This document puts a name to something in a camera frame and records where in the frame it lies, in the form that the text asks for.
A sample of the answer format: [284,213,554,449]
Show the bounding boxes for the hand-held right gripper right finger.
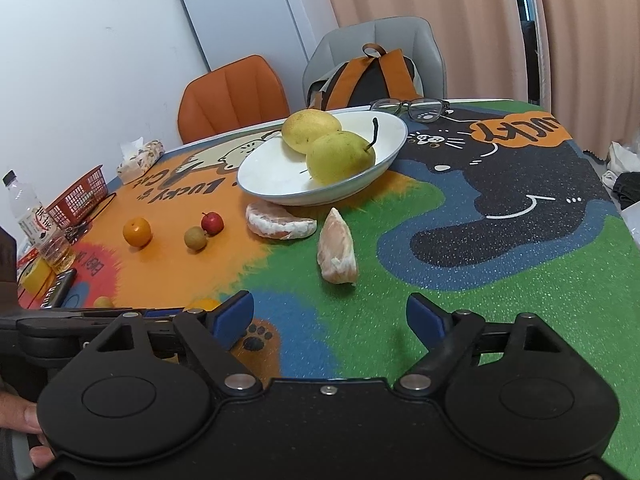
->
[394,293,572,396]

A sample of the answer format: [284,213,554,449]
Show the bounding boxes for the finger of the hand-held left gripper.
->
[15,309,176,362]

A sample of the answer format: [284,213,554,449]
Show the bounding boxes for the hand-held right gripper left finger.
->
[89,290,264,397]

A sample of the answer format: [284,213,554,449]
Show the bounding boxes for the wide peeled pomelo segment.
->
[245,202,318,241]

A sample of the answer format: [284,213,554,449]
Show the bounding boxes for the narrow peeled pomelo segment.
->
[317,207,359,285]

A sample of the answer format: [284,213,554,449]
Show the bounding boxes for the small orange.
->
[123,217,152,248]

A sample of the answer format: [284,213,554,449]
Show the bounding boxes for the white oval bowl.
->
[237,111,409,207]

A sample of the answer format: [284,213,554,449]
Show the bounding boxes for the person's left hand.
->
[0,390,55,470]

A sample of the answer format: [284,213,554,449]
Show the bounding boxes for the yellow tape roll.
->
[19,260,52,295]

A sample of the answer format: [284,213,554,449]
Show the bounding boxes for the black smartphone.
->
[39,268,78,309]

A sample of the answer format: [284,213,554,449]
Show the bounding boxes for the printed cat table mat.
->
[15,97,640,466]

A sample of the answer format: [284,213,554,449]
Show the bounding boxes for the clear plastic bottle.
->
[1,170,76,268]

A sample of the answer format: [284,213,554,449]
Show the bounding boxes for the small brown round fruit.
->
[183,226,208,251]

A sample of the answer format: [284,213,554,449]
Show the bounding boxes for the patterned tissue pack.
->
[116,138,166,185]

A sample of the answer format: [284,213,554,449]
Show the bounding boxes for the yellow pear with stem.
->
[306,117,378,186]

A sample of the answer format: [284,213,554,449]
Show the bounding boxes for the black-framed glasses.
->
[369,98,451,123]

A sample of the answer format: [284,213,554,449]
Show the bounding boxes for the orange chair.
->
[178,55,291,144]

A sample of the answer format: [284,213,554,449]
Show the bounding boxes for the dark cloth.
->
[612,172,640,211]

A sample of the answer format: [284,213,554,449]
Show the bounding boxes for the orange and black backpack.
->
[306,43,423,111]

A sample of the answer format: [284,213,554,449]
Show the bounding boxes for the white plastic bag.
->
[601,141,640,191]

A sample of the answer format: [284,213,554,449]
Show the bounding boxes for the grey chair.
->
[302,16,447,111]

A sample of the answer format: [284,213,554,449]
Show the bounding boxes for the white fridge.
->
[175,0,342,72]

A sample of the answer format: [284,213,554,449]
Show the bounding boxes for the window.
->
[506,0,547,106]

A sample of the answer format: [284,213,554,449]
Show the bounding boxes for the red wire basket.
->
[44,165,110,229]

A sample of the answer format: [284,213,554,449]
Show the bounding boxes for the black cable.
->
[70,192,119,242]

